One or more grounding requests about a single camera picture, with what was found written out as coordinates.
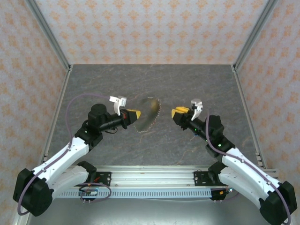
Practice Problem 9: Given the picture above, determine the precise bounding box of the small controller board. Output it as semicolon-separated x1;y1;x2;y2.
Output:
219;188;236;196
79;188;98;197

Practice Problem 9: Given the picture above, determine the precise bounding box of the aluminium table side rail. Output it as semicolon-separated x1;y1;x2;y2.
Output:
11;65;74;225
231;64;293;225

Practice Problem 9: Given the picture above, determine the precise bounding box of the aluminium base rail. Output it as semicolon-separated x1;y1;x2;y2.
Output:
52;165;279;189

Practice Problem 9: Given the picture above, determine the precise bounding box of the slotted grey cable duct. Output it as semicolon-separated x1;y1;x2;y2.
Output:
52;188;213;199

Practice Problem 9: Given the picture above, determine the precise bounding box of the aluminium frame post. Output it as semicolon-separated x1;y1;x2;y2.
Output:
231;0;280;72
24;0;73;72

